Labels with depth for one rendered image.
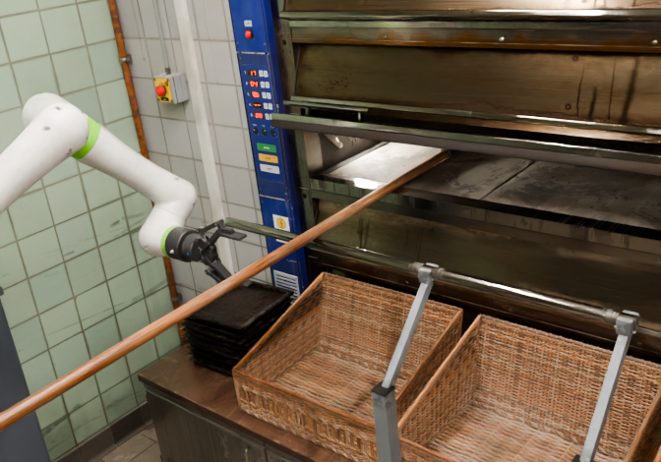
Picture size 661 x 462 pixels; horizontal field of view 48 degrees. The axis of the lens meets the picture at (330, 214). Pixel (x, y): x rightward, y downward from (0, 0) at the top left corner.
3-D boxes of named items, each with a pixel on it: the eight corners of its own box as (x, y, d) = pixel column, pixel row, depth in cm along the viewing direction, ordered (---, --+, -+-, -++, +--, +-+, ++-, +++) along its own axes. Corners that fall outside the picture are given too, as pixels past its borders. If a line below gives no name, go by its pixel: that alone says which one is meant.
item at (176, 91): (172, 97, 282) (167, 71, 278) (190, 99, 276) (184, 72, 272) (156, 102, 277) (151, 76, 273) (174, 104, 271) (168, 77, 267)
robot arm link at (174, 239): (165, 265, 207) (158, 235, 203) (197, 249, 215) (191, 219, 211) (180, 269, 203) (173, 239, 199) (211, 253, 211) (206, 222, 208)
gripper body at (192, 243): (199, 227, 206) (221, 233, 201) (204, 255, 209) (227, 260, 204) (178, 237, 201) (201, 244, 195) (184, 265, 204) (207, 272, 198)
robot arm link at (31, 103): (17, 129, 183) (45, 86, 184) (8, 120, 193) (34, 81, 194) (81, 166, 193) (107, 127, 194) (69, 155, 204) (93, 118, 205)
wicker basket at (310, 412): (330, 337, 270) (322, 268, 259) (470, 383, 235) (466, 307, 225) (235, 410, 236) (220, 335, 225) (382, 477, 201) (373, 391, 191)
